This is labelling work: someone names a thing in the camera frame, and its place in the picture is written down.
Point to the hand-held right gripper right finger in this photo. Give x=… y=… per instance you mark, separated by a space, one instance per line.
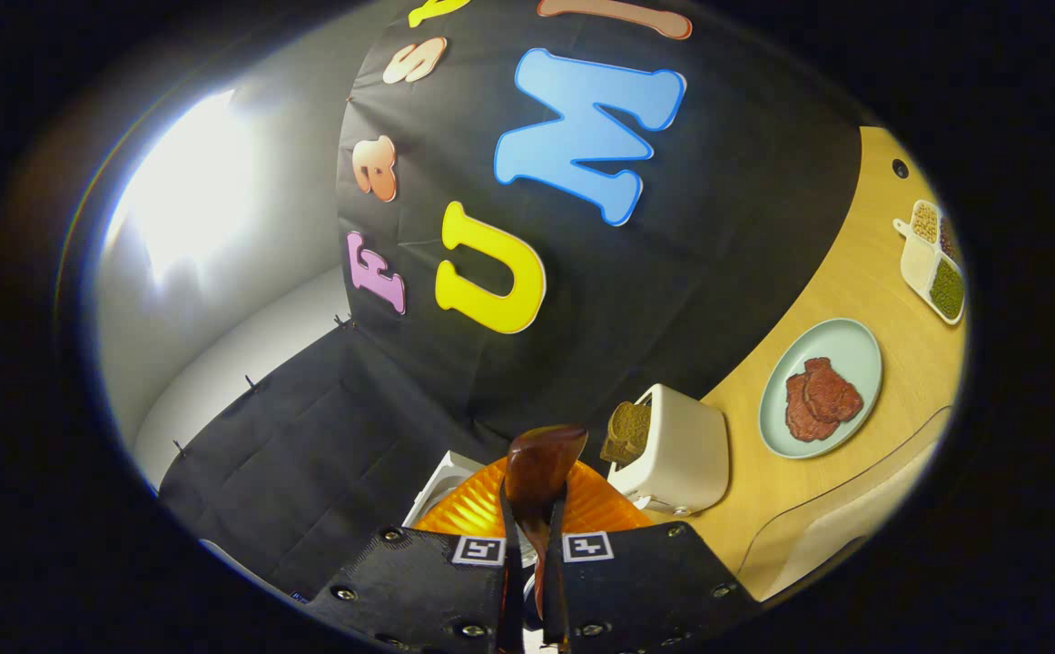
x=645 y=590

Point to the brown bread slice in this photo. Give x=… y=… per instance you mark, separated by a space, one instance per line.
x=627 y=431

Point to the brown wooden spoon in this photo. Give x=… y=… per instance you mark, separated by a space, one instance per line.
x=541 y=463

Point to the white toaster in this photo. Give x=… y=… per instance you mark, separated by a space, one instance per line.
x=686 y=454

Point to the clear box of rice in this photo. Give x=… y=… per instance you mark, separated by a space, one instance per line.
x=854 y=527

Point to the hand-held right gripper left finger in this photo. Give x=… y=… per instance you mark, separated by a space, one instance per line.
x=419 y=590

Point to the white divided bean dish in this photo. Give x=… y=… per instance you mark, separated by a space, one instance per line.
x=927 y=259

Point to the pale green plate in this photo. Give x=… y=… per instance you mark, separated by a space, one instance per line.
x=845 y=350

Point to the white rice cooker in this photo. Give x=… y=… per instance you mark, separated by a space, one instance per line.
x=441 y=472

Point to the black backdrop cloth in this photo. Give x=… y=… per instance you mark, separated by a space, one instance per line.
x=673 y=272

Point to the red meat slice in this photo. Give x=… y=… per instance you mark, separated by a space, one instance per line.
x=823 y=400

